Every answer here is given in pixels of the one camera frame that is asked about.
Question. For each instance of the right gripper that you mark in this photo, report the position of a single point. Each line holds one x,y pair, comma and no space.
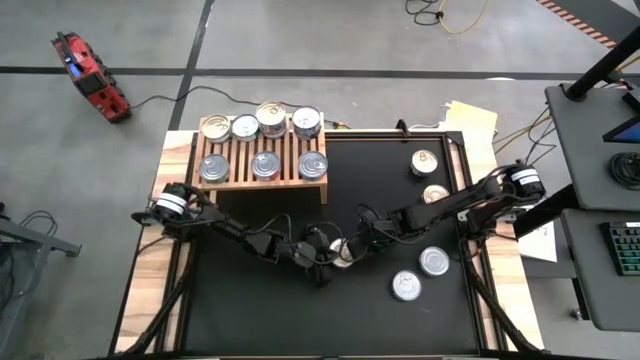
382,227

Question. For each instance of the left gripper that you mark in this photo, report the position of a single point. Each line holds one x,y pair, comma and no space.
295,252

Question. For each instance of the blue seafood can silver lid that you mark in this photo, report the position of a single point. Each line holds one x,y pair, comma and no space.
312,165
306,119

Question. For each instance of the red seafood can silver lid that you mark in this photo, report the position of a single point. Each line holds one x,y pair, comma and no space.
266,165

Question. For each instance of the Wild Planet can gold lid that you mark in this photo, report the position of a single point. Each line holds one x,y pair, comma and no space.
434,191
271,116
272,135
216,127

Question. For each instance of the green Circle Hook tuna can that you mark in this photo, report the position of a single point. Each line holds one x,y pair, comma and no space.
214,167

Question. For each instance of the teal seafood can silver lid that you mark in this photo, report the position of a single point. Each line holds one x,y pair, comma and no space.
245,127

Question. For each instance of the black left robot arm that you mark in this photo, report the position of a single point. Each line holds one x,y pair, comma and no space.
225,227

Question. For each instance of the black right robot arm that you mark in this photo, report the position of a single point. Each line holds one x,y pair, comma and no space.
450,205

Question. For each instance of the wooden slatted shelf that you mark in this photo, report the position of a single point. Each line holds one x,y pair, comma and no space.
235,185

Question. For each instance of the yellow paper stack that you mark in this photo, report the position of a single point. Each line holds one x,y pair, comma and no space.
470,117

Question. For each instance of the white paper sheet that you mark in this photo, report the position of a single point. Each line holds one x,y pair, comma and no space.
542,247

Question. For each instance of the grey desk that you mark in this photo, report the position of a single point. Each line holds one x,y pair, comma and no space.
595,290
585,145

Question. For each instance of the black keyboard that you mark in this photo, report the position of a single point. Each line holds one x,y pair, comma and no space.
625,247

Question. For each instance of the grey metal stand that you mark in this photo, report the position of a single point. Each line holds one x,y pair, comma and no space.
50,243

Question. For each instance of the red black portable device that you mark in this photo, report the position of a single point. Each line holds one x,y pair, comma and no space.
92,80

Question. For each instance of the blue-screen tablet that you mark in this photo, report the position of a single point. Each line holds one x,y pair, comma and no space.
627,134

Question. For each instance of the black slanted pole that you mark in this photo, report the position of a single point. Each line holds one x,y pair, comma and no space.
600,67

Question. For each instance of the silver arm base bracket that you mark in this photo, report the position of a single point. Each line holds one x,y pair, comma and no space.
462,215

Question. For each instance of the black aluminium table frame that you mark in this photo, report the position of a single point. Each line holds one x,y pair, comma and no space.
380,134

